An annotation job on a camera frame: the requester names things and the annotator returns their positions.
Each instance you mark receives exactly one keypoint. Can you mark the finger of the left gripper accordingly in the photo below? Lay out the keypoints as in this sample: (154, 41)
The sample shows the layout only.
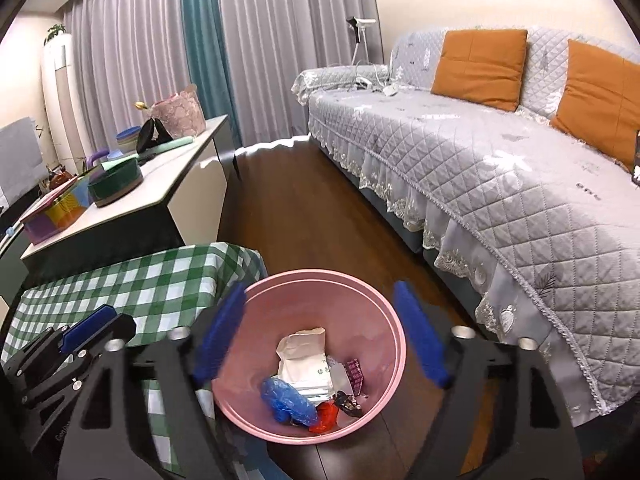
(103, 324)
(35, 362)

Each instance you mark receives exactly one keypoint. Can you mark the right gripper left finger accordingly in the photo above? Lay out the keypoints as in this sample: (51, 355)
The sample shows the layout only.
(213, 332)

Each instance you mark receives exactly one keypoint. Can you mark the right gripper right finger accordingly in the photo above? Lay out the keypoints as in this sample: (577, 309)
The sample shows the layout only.
(422, 335)

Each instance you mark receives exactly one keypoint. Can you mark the red plaid cloth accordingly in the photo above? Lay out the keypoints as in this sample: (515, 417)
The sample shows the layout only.
(355, 375)

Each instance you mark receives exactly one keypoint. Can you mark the torn cream tissue box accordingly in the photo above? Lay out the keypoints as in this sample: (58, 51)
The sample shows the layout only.
(302, 353)

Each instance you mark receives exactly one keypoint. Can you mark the blue plastic bag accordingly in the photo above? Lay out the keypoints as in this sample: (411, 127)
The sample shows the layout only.
(286, 404)

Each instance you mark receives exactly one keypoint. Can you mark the green white wipes packet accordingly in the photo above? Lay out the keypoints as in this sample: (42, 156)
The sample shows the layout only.
(317, 378)

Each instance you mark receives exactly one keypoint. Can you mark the red plastic bag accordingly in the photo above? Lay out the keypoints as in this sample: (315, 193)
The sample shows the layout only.
(327, 413)

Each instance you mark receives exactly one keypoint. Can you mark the black red snack wrapper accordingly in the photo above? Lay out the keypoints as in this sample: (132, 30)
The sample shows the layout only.
(347, 404)

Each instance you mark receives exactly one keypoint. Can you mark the pink plastic trash basin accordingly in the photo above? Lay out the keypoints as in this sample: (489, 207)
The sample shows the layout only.
(360, 323)

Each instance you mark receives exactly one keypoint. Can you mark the green checked tablecloth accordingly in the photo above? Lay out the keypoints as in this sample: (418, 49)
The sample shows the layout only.
(139, 415)

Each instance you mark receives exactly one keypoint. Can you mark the tv cabinet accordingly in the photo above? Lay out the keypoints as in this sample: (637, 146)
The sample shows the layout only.
(14, 241)

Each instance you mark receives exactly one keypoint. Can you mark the white coffee table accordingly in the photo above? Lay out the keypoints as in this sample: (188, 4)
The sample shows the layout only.
(179, 202)

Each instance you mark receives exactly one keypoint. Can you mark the colourful storage box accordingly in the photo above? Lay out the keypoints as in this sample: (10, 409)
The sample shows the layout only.
(57, 210)

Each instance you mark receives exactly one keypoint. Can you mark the brown teapot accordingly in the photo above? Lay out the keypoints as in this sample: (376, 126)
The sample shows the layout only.
(56, 179)

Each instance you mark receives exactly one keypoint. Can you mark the grey quilted sofa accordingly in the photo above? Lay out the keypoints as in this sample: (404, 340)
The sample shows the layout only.
(544, 228)

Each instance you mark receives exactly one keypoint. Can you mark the dark green round tin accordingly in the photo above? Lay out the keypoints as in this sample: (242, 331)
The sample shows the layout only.
(108, 185)

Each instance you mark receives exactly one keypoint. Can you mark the covered television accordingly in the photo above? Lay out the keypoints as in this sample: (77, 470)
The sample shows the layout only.
(21, 163)

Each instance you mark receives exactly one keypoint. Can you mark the black bowl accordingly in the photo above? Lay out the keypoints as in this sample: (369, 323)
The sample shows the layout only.
(151, 135)

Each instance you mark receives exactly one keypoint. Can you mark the stacked coloured bowls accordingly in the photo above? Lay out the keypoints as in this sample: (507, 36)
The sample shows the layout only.
(127, 140)

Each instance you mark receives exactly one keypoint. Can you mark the white air conditioner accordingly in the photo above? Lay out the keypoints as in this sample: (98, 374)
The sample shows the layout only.
(66, 118)

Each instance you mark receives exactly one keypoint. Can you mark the pink patterned basket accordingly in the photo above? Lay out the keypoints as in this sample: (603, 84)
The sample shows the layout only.
(181, 114)

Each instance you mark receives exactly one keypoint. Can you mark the teal curtain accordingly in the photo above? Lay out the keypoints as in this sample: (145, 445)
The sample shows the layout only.
(207, 59)

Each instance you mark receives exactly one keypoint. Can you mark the orange cushion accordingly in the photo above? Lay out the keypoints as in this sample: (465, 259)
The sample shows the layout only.
(482, 66)
(600, 101)

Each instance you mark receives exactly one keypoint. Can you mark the grey curtains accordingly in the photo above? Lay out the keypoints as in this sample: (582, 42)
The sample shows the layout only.
(242, 55)

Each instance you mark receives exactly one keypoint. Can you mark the white floor lamp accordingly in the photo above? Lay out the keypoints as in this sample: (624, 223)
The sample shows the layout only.
(360, 26)

